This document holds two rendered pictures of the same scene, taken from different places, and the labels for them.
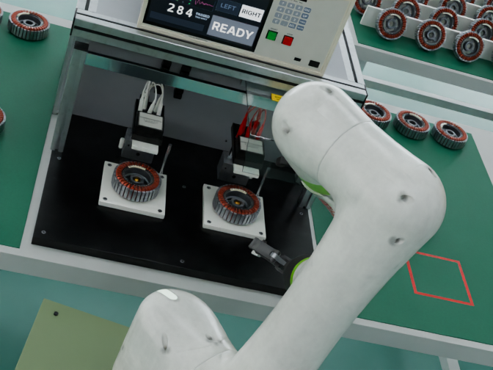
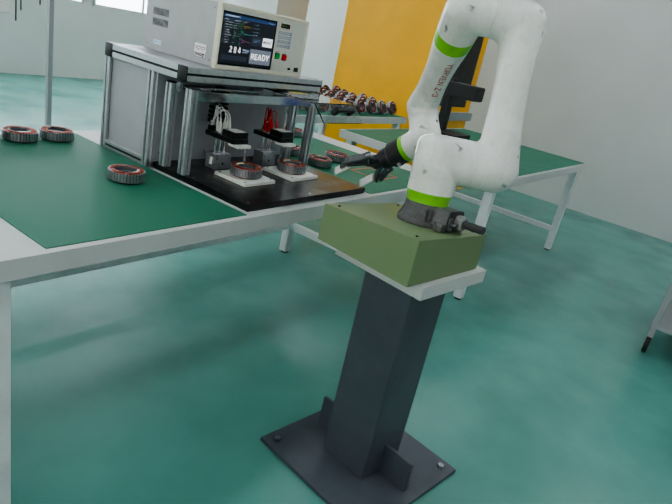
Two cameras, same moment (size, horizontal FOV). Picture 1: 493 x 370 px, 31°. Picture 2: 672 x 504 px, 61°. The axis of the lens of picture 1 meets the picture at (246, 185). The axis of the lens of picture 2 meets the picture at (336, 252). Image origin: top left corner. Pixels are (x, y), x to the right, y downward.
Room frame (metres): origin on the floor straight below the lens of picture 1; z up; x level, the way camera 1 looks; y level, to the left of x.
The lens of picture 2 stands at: (-0.09, 1.25, 1.30)
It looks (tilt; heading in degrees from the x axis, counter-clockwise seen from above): 21 degrees down; 319
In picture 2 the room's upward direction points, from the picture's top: 12 degrees clockwise
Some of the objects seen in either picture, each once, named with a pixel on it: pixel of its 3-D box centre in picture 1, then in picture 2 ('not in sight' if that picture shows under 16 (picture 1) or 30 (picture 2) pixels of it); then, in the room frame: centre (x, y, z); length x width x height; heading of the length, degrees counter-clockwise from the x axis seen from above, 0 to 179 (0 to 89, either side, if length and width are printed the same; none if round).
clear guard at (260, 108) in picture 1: (295, 129); (311, 105); (1.71, -0.05, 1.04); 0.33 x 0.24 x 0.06; 16
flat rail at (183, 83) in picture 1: (215, 90); (260, 99); (1.75, 0.15, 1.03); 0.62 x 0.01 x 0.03; 106
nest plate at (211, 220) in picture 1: (233, 211); (290, 172); (1.68, 0.00, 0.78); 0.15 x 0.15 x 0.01; 16
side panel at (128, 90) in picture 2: (76, 33); (128, 110); (1.95, 0.54, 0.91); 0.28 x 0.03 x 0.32; 16
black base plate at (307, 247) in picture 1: (182, 202); (265, 178); (1.66, 0.12, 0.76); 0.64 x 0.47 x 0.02; 106
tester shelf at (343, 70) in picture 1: (221, 19); (221, 68); (1.96, 0.21, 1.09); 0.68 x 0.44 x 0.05; 106
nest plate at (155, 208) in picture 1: (133, 189); (245, 177); (1.62, 0.24, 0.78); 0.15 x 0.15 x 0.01; 16
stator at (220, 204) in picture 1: (236, 204); (291, 166); (1.68, 0.00, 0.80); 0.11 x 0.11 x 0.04
